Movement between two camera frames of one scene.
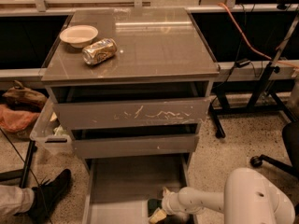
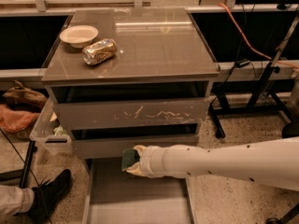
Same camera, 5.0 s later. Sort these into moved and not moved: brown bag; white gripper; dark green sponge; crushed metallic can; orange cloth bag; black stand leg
Moved: dark green sponge; white gripper
Not moved: orange cloth bag; brown bag; black stand leg; crushed metallic can
